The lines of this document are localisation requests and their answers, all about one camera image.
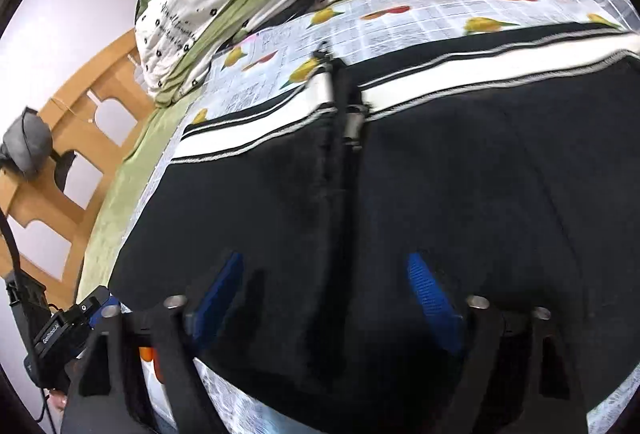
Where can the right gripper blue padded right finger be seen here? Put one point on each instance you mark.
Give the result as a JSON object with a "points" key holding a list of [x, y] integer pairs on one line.
{"points": [[442, 318]]}

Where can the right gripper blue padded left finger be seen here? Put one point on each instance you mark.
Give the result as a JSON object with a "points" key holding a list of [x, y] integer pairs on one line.
{"points": [[211, 304]]}

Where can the black pants with white stripe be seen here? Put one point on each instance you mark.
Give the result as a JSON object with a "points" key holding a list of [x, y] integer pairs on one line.
{"points": [[380, 224]]}

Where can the person's left hand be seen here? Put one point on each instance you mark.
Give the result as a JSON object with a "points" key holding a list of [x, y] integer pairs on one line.
{"points": [[57, 399]]}

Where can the fruit print plastic table cover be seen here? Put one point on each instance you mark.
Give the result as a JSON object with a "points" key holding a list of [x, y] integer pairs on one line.
{"points": [[400, 14]]}

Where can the white green dotted folded quilt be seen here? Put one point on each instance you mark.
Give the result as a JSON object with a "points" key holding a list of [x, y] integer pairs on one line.
{"points": [[176, 39]]}

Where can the wooden bed frame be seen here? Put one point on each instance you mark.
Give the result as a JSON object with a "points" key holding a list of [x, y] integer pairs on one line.
{"points": [[94, 118]]}

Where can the grey cloth on bed frame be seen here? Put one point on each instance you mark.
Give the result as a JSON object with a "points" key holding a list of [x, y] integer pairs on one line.
{"points": [[26, 145]]}

